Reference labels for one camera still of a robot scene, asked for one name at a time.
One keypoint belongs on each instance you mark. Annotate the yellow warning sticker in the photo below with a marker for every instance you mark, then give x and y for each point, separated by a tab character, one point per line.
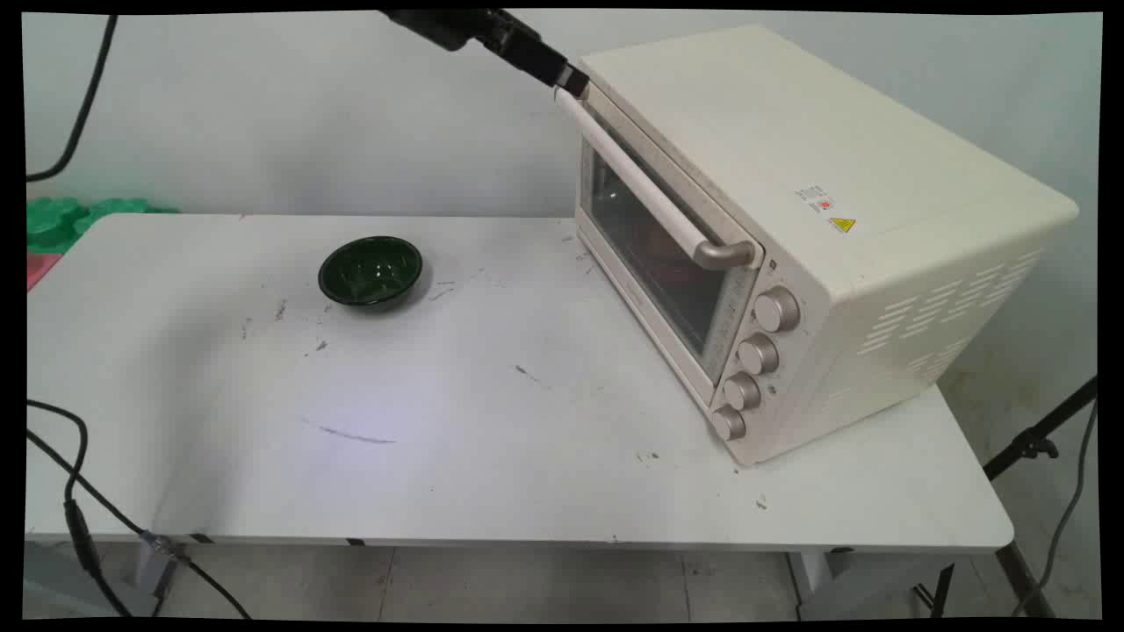
841	226

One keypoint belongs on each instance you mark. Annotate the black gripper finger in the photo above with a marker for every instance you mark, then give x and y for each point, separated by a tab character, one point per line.
544	48
527	63

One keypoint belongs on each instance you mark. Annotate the pink foam mat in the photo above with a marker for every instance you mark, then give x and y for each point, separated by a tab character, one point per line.
39	268

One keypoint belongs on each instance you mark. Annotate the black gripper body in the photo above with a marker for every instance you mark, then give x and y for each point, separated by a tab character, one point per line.
448	26

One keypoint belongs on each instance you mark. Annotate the silver oven knob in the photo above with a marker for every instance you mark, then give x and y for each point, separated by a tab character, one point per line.
777	309
742	391
728	423
758	355

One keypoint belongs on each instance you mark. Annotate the green plastic blocks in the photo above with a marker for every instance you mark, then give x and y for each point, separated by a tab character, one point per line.
53	224

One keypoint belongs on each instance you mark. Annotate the black tripod stand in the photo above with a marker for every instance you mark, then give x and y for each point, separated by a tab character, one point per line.
1023	443

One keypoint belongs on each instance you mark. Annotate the cream toaster oven body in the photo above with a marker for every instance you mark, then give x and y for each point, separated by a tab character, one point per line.
878	219

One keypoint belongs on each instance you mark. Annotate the grey table leg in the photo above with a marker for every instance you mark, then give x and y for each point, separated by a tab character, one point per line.
158	570
821	584

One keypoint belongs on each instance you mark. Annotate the white label sticker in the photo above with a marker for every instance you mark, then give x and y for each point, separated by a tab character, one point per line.
814	197

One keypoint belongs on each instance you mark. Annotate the dark green bowl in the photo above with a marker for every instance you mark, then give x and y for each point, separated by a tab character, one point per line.
370	272

